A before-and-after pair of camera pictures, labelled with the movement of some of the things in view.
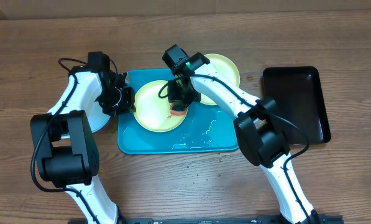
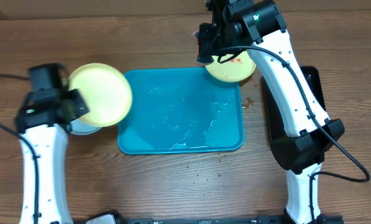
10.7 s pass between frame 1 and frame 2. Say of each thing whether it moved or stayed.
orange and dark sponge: moved
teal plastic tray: stayed
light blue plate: moved
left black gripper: moved
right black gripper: moved
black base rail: stayed
